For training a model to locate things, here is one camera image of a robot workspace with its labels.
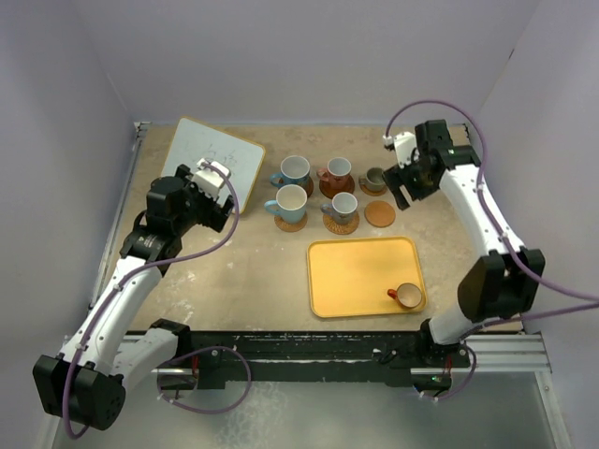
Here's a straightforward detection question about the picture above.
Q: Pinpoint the small grey cup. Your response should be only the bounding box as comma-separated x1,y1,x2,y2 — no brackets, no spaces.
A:
358,167,386,190

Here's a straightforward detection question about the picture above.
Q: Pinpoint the light wooden round coaster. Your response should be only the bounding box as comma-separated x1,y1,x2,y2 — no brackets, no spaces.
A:
364,200,396,228

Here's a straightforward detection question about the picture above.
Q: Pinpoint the grey blue mug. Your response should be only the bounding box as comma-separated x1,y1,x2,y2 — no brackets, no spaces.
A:
320,192,358,225

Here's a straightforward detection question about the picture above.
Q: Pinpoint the orange white mug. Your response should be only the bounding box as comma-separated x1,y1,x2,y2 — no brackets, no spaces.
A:
316,157,352,189

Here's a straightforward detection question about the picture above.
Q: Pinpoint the small woven rattan coaster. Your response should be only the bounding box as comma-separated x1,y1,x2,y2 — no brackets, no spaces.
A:
274,213,308,233

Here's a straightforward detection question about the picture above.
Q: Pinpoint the large light blue mug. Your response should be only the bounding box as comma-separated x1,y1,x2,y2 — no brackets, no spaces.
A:
264,184,308,225

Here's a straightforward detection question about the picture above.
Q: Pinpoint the dark brown wooden coaster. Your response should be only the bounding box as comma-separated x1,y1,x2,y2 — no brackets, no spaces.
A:
274,177,314,198
319,176,355,199

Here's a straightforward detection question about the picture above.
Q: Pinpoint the large woven rattan coaster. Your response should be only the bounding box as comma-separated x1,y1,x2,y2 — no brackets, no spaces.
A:
323,212,359,236

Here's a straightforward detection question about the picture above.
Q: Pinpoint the blue patterned mug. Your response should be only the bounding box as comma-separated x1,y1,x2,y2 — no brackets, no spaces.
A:
270,155,311,189

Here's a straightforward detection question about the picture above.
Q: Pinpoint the small orange cup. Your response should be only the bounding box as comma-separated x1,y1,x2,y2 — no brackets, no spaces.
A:
387,282,423,310

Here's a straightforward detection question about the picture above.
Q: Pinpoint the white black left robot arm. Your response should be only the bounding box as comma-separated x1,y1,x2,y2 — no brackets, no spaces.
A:
33,159,240,440

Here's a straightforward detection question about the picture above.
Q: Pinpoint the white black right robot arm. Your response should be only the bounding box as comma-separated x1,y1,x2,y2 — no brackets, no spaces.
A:
383,120,546,366

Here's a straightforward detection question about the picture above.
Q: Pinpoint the yellow framed whiteboard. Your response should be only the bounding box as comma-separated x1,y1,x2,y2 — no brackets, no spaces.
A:
161,116,266,213

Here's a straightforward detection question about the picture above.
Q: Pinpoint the yellow plastic tray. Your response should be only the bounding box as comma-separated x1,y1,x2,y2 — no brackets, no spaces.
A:
307,237,428,318

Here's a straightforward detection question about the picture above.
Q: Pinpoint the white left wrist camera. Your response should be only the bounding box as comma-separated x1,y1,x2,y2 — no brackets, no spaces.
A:
192,158,231,200

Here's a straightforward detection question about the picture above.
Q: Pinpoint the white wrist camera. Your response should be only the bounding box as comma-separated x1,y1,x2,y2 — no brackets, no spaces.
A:
383,131,416,168
192,158,231,200

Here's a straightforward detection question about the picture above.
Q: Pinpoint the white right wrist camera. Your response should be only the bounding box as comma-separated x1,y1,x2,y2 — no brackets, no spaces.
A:
383,131,416,168

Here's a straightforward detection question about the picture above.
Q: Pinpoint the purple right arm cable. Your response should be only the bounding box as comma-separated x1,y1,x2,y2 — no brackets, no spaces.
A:
385,98,599,404

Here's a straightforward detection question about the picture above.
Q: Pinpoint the aluminium table edge rail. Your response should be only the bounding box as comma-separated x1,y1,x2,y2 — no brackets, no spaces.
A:
88,121,152,311

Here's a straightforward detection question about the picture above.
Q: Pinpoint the black aluminium robot base frame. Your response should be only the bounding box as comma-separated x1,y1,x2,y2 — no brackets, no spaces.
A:
54,317,553,403

